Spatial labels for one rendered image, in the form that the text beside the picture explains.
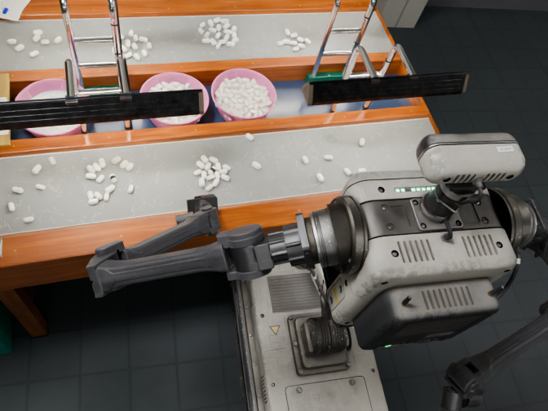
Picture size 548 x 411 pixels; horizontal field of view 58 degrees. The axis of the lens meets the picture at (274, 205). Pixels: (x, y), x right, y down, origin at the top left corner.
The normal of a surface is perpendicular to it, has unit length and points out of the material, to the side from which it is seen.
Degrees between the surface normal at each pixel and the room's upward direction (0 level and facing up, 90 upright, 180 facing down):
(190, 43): 0
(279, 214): 0
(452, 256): 0
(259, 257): 43
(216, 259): 48
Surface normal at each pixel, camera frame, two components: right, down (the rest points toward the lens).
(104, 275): -0.18, 0.23
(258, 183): 0.18, -0.50
